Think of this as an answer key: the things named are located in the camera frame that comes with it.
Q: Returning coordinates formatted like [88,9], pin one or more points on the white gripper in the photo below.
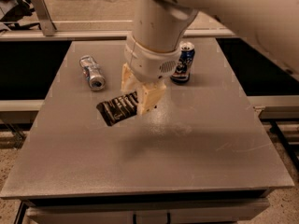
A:
[149,64]

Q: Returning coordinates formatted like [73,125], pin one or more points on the black rxbar chocolate wrapper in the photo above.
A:
[119,108]

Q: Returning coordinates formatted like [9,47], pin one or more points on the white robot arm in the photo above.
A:
[152,48]

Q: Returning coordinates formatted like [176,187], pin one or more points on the upright blue soda can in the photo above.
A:
[183,70]

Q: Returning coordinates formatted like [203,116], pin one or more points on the silver can lying down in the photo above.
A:
[92,71]

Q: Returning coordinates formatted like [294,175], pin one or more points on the grey table drawer unit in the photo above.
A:
[221,207]

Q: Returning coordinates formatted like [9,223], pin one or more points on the dark clutter top left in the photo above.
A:
[11,11]

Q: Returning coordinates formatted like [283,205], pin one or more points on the left metal bracket post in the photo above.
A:
[47,26]

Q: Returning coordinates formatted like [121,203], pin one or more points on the metal rail behind table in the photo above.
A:
[37,35]

